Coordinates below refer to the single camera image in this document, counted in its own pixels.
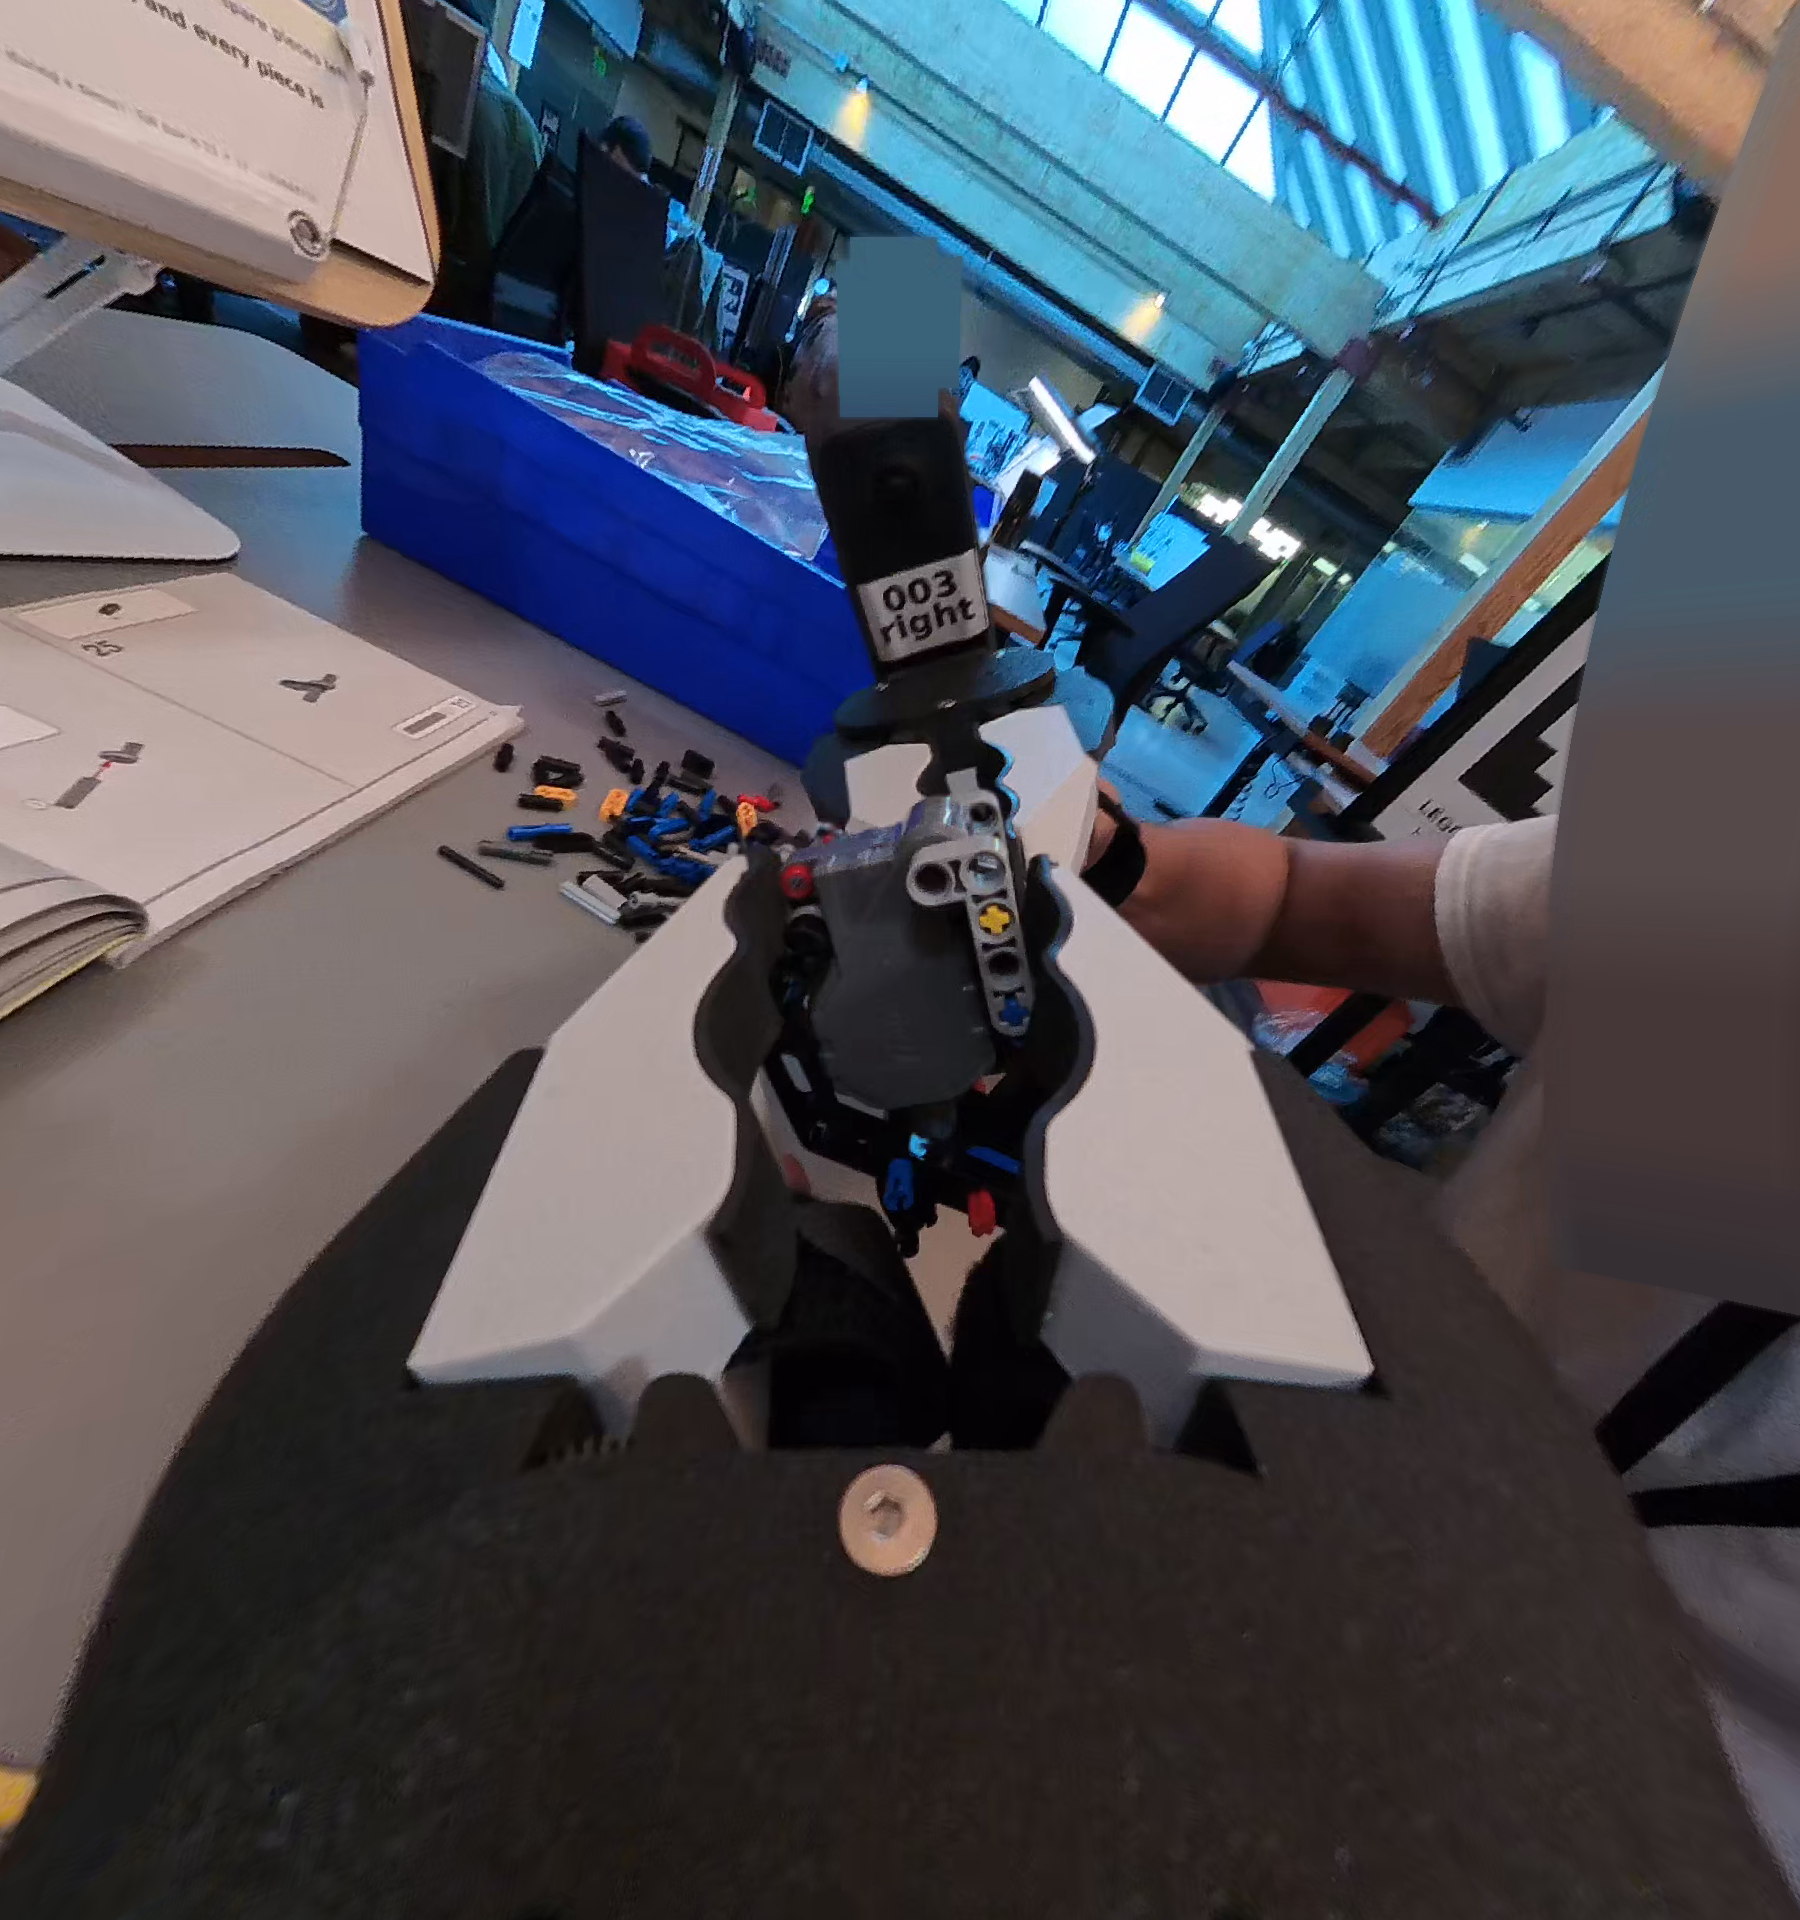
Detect black office chair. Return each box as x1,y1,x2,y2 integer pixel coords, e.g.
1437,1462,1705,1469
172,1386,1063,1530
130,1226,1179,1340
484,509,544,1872
1044,531,1286,741

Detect clear plastic bags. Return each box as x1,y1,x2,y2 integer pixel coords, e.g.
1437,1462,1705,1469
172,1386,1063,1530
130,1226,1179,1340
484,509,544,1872
459,350,843,566

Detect person's right forearm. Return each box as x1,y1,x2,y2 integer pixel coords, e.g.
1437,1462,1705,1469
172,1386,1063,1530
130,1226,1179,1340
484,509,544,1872
1282,831,1461,1010

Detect blue plastic bin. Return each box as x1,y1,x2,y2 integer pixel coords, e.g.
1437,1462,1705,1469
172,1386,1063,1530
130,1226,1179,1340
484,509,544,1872
356,315,879,709

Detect person's right hand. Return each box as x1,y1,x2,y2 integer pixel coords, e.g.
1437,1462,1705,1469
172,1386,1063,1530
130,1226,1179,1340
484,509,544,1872
1098,813,1299,986

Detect printed instruction sheet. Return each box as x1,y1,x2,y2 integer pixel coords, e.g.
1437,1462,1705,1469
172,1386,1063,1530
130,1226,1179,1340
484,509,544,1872
0,0,387,289

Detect open instruction booklet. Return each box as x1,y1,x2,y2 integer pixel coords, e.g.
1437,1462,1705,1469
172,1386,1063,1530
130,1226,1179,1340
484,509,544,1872
0,572,530,1061

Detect pile of small toy pins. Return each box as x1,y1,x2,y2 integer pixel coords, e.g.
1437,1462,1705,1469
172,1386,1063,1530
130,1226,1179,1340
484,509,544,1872
434,689,822,942

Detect red plastic crate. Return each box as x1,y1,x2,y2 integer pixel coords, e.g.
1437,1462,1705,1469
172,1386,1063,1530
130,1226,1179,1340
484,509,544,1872
603,327,771,438

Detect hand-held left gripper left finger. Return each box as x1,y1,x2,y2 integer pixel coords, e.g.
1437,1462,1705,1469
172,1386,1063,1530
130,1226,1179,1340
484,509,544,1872
409,856,804,1443

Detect fiducial marker board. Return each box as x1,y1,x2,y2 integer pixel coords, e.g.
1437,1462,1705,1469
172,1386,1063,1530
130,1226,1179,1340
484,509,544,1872
1373,620,1599,851

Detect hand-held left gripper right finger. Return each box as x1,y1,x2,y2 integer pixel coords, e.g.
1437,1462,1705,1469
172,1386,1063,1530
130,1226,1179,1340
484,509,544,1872
957,853,1380,1453

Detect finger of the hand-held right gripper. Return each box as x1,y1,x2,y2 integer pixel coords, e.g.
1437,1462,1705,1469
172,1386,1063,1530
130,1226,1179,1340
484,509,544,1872
836,738,940,842
982,700,1111,904

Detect person's white shirt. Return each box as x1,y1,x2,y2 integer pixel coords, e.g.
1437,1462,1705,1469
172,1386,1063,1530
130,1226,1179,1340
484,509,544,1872
1432,818,1800,1920

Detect grey black toy brick model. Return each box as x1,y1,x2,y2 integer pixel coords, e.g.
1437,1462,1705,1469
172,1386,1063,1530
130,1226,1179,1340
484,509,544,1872
758,787,1098,1256

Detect white document stand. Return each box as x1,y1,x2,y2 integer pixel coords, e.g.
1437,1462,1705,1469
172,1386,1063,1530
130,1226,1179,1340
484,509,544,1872
0,0,438,563

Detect skylight window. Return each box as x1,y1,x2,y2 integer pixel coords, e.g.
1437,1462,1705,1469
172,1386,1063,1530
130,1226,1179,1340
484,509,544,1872
991,0,1609,226

